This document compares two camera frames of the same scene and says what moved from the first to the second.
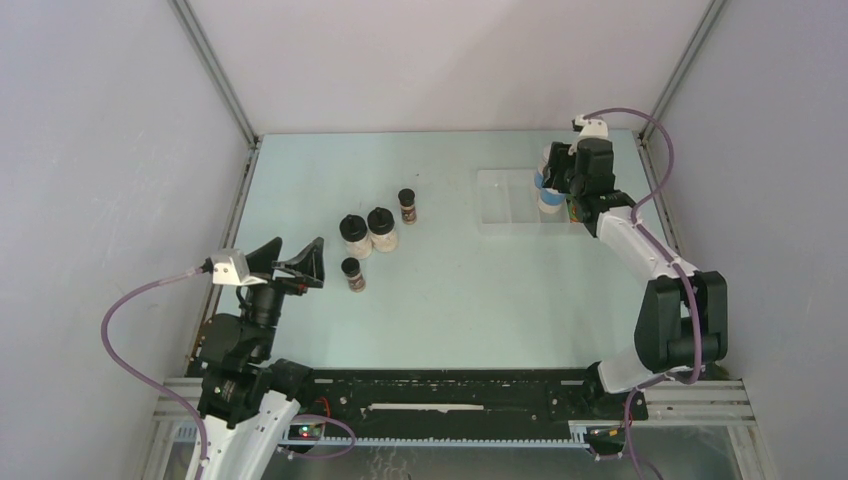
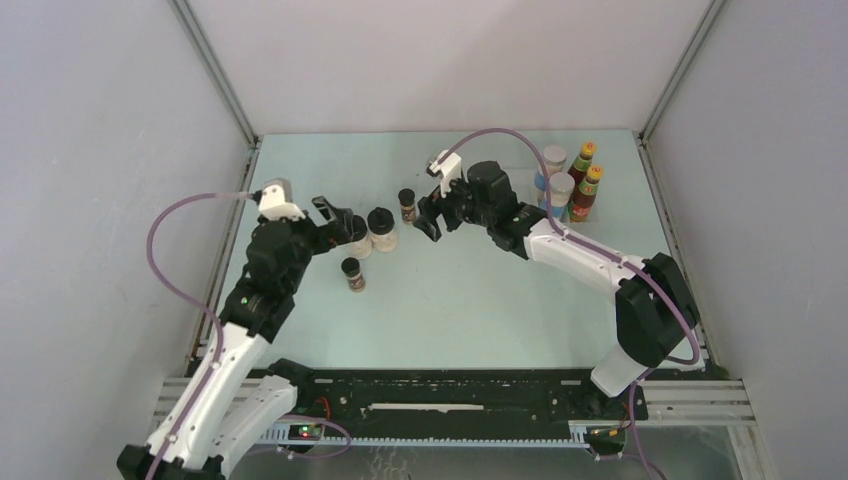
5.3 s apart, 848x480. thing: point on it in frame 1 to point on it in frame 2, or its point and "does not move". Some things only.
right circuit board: [606, 438] does not move
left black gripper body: [264, 301] to [303, 243]
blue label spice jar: [539, 174] does not move
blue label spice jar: [551, 201] does not move
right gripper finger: [580, 207] to [429, 225]
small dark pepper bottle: [351, 268] does not move
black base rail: [455, 406] does not move
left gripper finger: [308, 263] to [341, 219]
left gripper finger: [262, 260] to [320, 236]
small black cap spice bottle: [406, 198] does not move
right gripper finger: [560, 171] to [435, 196]
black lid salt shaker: [381, 226] does not move
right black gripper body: [579, 181] to [460, 206]
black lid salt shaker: [354, 232] does not move
